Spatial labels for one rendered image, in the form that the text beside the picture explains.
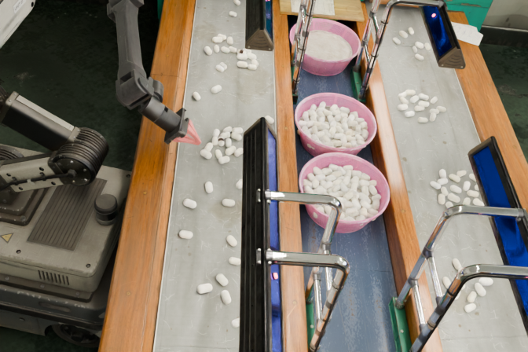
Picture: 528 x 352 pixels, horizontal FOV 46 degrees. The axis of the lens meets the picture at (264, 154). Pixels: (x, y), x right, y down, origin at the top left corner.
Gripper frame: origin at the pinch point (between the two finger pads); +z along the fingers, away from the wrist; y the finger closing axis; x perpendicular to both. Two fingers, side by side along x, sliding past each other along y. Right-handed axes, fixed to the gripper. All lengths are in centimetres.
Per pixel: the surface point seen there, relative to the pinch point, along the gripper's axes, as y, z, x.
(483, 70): 58, 79, -61
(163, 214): -22.6, -1.1, 9.2
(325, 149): 9.4, 34.3, -19.8
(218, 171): -3.5, 10.2, 1.5
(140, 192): -16.3, -7.1, 13.0
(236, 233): -25.3, 15.5, -2.3
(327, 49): 64, 37, -21
